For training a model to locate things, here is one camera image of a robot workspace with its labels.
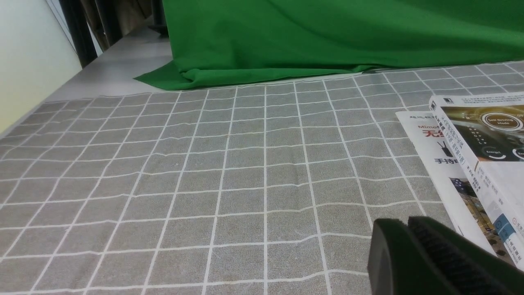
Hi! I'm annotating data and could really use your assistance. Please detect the bottom white magazine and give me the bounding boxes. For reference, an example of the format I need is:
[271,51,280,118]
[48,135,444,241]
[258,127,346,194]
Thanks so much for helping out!
[395,111,514,265]

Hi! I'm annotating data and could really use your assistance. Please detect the grey checked tablecloth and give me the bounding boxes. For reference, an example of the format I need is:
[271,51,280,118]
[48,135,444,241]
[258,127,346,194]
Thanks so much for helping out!
[0,62,523,295]

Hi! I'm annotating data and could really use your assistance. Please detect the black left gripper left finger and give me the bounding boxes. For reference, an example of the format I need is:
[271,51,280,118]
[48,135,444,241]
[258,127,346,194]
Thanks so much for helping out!
[367,219,451,295]

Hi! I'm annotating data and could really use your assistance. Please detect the white self-driving book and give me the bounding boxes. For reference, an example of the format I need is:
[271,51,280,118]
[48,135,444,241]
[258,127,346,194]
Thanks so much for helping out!
[429,92,524,270]

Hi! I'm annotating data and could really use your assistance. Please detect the dark stand poles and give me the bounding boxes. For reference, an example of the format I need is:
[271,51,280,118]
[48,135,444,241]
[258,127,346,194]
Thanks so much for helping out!
[57,0,168,68]

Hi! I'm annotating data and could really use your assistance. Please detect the green backdrop cloth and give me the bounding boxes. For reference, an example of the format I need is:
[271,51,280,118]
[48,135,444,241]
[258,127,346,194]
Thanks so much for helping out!
[136,0,524,91]

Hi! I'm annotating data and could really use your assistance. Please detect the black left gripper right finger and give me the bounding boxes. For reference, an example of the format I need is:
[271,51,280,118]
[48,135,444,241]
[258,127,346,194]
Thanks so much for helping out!
[408,216,524,295]

